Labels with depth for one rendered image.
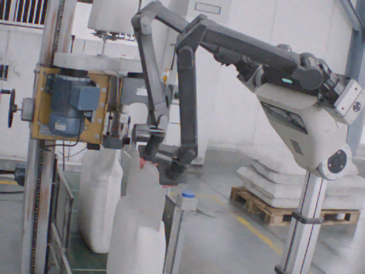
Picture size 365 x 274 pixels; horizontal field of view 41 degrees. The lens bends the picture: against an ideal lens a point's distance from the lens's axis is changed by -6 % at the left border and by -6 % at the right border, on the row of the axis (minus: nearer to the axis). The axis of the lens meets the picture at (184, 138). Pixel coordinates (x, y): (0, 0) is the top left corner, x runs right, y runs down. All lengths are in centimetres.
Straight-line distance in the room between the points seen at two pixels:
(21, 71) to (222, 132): 320
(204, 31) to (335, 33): 649
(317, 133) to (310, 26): 587
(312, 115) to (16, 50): 363
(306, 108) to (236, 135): 548
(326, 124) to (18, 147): 376
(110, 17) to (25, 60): 294
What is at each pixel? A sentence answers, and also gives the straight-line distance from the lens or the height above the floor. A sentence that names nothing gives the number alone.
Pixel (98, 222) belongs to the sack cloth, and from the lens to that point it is 275.
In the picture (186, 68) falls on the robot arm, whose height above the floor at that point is 146.
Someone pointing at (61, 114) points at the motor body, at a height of 117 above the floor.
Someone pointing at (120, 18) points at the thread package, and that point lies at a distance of 209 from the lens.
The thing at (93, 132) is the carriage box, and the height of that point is 108.
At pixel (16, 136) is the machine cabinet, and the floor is 41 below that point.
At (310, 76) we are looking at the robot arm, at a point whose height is 150.
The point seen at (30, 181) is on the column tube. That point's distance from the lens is 241.
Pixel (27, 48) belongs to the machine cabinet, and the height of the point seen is 128.
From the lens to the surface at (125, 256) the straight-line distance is 211.
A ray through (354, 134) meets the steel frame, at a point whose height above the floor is 67.
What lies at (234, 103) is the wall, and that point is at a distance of 709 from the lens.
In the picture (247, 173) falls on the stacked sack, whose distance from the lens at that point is 530.
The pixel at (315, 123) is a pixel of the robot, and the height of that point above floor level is 134.
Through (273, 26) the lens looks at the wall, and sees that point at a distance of 727.
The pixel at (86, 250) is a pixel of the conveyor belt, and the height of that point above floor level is 38.
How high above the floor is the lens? 153
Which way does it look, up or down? 10 degrees down
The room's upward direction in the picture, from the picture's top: 10 degrees clockwise
